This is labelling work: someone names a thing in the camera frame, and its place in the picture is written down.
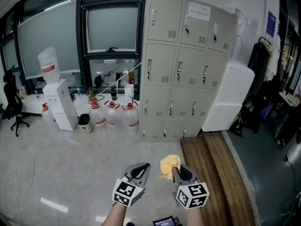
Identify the person's left forearm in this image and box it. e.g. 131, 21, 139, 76
101, 202, 129, 226

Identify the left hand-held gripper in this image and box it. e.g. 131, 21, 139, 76
112, 163, 151, 207

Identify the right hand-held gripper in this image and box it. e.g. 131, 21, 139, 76
171, 164, 210, 210

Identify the blue wall poster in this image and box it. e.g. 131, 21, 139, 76
267, 10, 277, 39

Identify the silver foil wrapped duct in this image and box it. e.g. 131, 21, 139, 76
225, 7, 259, 67

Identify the yellow and black bag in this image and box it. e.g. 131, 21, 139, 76
230, 113, 244, 137

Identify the white paper bag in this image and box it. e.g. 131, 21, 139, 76
124, 80, 135, 105

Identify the white cable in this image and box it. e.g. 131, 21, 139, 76
88, 61, 143, 103

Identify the person's right forearm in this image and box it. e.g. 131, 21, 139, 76
187, 207, 207, 226

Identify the black device with screen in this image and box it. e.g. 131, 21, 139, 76
152, 216, 181, 226

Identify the white water dispenser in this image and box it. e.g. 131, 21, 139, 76
42, 78, 79, 132

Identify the black framed glass window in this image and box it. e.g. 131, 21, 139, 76
0, 0, 148, 96

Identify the clear water jug red label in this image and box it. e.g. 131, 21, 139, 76
37, 46, 61, 84

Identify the yellow cloth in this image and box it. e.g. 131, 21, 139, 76
159, 154, 182, 180

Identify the wooden plank platform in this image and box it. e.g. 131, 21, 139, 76
180, 132, 256, 226

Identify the grey metal locker cabinet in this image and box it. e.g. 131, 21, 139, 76
137, 0, 238, 143

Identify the black clothes rack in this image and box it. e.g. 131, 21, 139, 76
242, 36, 283, 134

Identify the black pouch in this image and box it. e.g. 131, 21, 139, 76
94, 74, 106, 87

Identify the black office chair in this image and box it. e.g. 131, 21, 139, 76
0, 67, 31, 137

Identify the small black white bin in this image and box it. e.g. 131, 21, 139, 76
78, 113, 93, 134

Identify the white paper notice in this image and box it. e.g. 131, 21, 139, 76
188, 1, 211, 22

